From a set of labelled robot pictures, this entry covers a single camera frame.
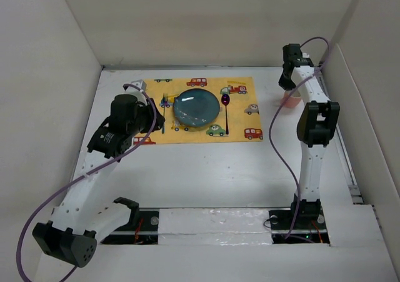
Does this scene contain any iridescent metal fork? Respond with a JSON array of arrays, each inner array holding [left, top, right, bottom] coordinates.
[[161, 93, 169, 134]]

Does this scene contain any pink paper cup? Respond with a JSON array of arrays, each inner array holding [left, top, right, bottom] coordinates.
[[280, 91, 302, 109]]

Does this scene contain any dark teal ceramic plate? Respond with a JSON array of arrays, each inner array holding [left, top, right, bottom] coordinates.
[[172, 89, 220, 128]]

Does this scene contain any purple metal spoon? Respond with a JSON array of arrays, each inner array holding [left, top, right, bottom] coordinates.
[[221, 93, 230, 135]]

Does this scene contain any yellow cartoon car placemat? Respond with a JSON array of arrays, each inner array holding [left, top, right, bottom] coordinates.
[[135, 76, 264, 144]]

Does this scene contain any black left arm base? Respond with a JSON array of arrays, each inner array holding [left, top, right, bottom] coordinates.
[[101, 197, 160, 245]]

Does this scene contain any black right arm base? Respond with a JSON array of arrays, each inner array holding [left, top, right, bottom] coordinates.
[[263, 209, 330, 244]]

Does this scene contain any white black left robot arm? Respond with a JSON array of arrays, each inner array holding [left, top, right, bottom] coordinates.
[[32, 93, 165, 268]]

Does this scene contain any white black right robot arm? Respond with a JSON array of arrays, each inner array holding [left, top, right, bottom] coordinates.
[[278, 44, 340, 228]]

